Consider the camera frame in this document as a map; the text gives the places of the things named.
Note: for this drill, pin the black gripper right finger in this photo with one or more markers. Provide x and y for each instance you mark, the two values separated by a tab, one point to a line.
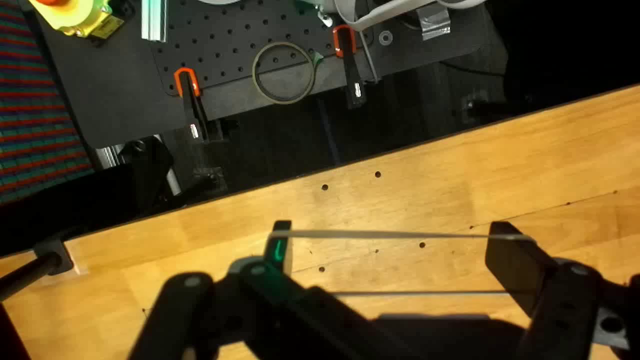
533	280

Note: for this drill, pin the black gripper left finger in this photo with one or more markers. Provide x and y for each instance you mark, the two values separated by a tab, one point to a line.
267	293

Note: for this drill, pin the orange and black clamp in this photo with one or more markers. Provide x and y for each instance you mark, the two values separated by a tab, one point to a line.
191	91
348	60

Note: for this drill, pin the black tripod stand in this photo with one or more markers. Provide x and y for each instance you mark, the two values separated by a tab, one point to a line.
33	267

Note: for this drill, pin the black perforated breadboard plate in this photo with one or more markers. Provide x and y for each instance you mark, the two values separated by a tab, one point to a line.
232	41

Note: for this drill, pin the silver aluminium extrusion bar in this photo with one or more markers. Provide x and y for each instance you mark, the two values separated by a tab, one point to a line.
155	21

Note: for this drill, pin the silver metal bracket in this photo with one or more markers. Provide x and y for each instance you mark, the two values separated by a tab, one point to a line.
435	24

